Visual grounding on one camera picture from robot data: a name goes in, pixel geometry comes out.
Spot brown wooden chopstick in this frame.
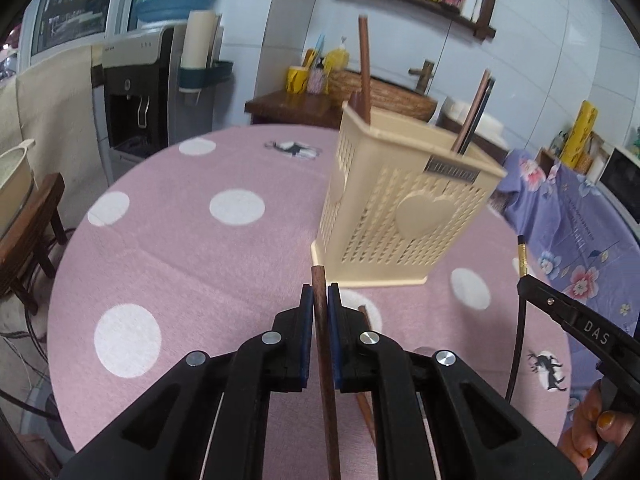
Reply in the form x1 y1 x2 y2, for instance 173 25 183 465
358 14 371 124
311 266 341 480

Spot dark chopstick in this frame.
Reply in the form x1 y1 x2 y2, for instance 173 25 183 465
451 70 491 153
457 77 496 155

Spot wooden handled metal spoon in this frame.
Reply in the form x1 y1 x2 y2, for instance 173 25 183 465
348 91 361 113

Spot right hand painted nails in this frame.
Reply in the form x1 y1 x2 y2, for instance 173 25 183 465
558 380 636 476

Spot purple floral cloth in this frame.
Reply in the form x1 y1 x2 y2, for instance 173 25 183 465
491 148 640 411

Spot white microwave oven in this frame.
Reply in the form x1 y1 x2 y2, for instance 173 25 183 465
598 148 640 219

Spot cream plastic utensil holder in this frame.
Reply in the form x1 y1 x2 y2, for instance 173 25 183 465
311 105 506 288

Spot yellow roll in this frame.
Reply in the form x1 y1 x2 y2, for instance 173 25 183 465
560 101 599 169

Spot brown white rice cooker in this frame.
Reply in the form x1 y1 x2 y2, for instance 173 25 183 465
436 96 509 151

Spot dark wooden stool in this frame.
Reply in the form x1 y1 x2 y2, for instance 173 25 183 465
1 172 67 314

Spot cream cooking pot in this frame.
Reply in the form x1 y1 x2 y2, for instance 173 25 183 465
0 139 36 236

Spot dark wooden counter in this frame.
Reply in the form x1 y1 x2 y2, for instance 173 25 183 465
244 90 342 130

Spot water dispenser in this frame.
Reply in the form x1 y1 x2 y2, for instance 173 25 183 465
94 22 216 183

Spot bronze faucet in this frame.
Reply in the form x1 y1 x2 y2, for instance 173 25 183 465
408 60 434 94

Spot yellow mug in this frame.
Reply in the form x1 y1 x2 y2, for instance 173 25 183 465
285 66 309 94

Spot yellow soap bottle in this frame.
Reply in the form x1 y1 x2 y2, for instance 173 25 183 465
324 37 349 74

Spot paper towel roll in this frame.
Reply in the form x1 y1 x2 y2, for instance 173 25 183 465
180 10 220 70

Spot window with white frame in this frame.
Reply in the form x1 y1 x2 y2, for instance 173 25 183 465
1 0 131 76

